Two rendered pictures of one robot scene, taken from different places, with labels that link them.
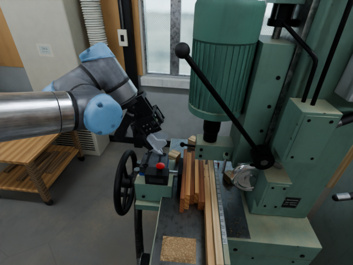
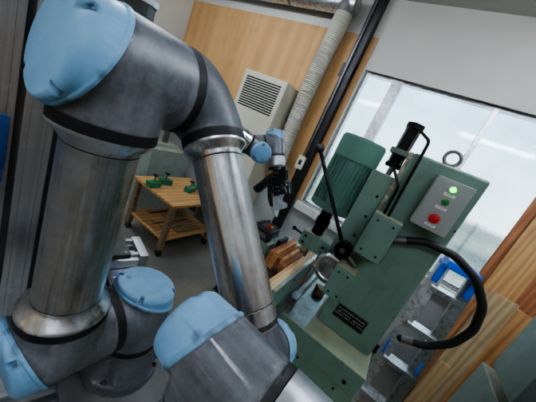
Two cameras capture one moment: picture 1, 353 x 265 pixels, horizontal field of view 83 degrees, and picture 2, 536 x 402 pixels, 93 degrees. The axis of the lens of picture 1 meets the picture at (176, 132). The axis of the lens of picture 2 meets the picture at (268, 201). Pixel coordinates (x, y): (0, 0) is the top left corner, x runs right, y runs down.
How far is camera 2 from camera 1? 0.55 m
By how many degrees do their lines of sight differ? 26
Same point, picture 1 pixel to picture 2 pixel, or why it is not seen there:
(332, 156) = (403, 283)
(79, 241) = not seen: hidden behind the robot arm
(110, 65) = (278, 142)
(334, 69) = (412, 201)
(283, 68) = (382, 191)
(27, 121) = not seen: hidden behind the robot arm
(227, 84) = (340, 185)
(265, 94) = (365, 205)
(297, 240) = (345, 359)
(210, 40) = (340, 154)
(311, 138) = (377, 237)
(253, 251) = (301, 345)
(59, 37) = not seen: hidden behind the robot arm
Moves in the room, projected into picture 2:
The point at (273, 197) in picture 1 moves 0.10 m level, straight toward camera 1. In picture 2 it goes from (337, 284) to (316, 282)
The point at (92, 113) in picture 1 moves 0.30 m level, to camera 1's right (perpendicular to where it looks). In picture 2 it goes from (258, 145) to (337, 185)
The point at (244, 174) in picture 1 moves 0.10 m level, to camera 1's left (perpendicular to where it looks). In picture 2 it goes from (325, 261) to (303, 247)
